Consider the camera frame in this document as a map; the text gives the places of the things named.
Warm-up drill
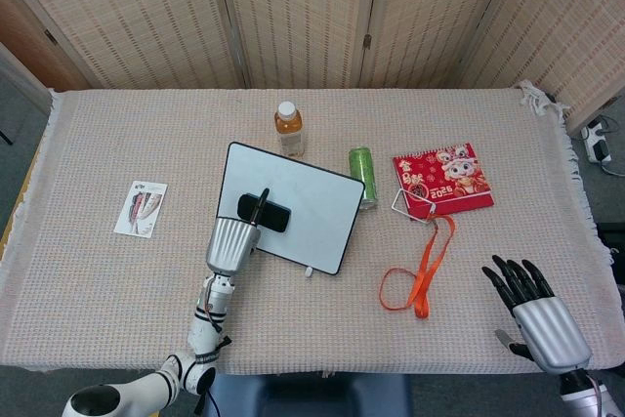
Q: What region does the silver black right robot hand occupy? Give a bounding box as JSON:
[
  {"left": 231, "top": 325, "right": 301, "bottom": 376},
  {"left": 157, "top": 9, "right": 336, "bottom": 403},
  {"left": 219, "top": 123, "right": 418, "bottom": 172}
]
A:
[{"left": 481, "top": 254, "right": 594, "bottom": 373}]

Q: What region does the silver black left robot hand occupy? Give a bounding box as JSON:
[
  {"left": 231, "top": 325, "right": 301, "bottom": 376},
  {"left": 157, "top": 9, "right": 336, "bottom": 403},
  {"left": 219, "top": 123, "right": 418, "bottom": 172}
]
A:
[{"left": 204, "top": 187, "right": 272, "bottom": 275}]

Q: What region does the black board eraser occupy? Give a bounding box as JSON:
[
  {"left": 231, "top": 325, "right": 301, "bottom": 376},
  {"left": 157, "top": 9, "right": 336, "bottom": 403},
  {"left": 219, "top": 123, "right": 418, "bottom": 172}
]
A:
[{"left": 237, "top": 193, "right": 293, "bottom": 234}]

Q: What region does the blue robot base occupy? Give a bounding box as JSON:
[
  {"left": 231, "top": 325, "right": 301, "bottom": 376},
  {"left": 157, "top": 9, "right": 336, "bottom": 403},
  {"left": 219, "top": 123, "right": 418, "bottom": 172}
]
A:
[{"left": 202, "top": 371, "right": 412, "bottom": 417}]

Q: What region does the white drawing board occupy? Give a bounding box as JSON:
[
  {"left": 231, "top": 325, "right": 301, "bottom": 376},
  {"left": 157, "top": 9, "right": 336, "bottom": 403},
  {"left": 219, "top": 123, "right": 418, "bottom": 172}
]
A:
[{"left": 214, "top": 142, "right": 367, "bottom": 276}]

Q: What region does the white printed card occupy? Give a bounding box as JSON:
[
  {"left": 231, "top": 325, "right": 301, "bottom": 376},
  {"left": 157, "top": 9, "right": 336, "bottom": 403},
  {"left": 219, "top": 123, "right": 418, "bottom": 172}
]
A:
[{"left": 113, "top": 181, "right": 169, "bottom": 238}]

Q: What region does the beige woven tablecloth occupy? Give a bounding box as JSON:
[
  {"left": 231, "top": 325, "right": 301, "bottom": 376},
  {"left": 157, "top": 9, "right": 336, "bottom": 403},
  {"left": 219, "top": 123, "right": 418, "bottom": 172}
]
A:
[{"left": 0, "top": 79, "right": 617, "bottom": 375}]

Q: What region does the tea bottle with white cap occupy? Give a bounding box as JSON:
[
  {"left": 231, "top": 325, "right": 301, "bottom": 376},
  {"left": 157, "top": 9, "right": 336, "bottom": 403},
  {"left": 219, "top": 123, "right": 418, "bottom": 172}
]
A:
[{"left": 272, "top": 100, "right": 309, "bottom": 159}]

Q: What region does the green drink can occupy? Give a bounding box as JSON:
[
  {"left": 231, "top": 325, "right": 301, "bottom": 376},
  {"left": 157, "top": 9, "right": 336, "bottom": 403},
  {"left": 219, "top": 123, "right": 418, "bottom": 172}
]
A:
[{"left": 348, "top": 146, "right": 381, "bottom": 210}]

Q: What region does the red 2026 desk calendar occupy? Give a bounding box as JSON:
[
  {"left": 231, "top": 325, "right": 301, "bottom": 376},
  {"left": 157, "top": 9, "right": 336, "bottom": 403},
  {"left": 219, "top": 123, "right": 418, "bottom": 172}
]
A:
[{"left": 393, "top": 142, "right": 496, "bottom": 221}]

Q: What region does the white power strip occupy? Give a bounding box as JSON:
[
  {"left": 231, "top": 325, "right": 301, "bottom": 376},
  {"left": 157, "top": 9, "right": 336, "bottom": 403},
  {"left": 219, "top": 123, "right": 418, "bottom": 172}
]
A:
[{"left": 580, "top": 119, "right": 614, "bottom": 164}]

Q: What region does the woven folding screen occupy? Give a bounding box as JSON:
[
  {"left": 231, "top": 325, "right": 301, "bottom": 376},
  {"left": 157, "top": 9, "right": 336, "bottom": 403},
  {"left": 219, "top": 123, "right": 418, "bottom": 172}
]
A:
[{"left": 0, "top": 0, "right": 625, "bottom": 131}]

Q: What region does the orange lanyard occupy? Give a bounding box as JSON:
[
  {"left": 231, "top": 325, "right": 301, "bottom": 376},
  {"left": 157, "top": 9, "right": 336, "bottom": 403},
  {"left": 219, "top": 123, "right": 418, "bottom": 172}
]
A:
[{"left": 380, "top": 214, "right": 457, "bottom": 319}]

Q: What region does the white wire calendar stand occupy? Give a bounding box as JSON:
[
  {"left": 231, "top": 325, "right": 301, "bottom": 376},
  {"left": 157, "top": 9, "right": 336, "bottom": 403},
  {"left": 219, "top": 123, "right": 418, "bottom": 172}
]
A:
[{"left": 392, "top": 188, "right": 438, "bottom": 221}]

